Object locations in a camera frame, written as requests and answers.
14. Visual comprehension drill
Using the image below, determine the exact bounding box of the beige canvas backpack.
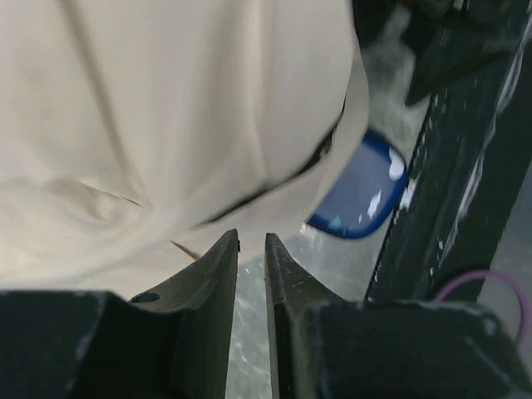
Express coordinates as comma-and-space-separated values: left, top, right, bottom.
1, 1, 368, 296

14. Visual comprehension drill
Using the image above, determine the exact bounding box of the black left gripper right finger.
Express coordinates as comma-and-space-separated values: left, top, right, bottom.
264, 234, 531, 398

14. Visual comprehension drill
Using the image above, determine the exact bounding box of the blue shark pencil case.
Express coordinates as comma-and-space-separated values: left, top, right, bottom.
307, 129, 406, 240

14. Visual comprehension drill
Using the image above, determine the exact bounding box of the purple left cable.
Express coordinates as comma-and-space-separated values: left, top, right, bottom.
434, 269, 528, 348

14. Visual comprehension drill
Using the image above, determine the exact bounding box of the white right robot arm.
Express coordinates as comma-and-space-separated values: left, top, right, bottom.
352, 1, 531, 108

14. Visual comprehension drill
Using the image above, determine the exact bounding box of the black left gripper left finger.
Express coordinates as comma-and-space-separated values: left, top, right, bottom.
1, 230, 239, 398

